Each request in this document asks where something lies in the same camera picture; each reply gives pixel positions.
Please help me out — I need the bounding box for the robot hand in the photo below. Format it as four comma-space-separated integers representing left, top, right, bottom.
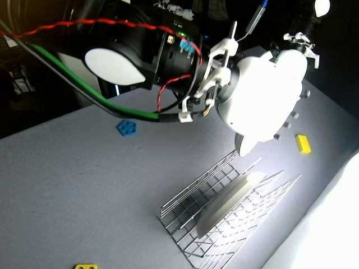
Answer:
215, 53, 312, 158
269, 48, 309, 84

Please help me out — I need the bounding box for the white round plate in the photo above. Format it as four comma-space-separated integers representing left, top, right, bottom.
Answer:
234, 131, 245, 154
196, 171, 269, 239

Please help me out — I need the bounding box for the yellow rectangular block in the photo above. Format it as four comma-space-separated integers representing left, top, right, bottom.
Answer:
294, 134, 312, 154

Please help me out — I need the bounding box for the blue pentagon block with holes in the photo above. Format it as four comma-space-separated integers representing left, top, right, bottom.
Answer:
116, 119, 139, 138

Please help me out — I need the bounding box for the grey table cloth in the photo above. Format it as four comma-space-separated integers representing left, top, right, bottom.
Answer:
0, 46, 359, 269

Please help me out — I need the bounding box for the grey cable plug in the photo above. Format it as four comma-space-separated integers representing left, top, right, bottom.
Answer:
235, 0, 270, 43

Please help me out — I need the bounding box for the silver wire dish rack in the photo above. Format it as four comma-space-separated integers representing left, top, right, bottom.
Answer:
155, 148, 302, 267

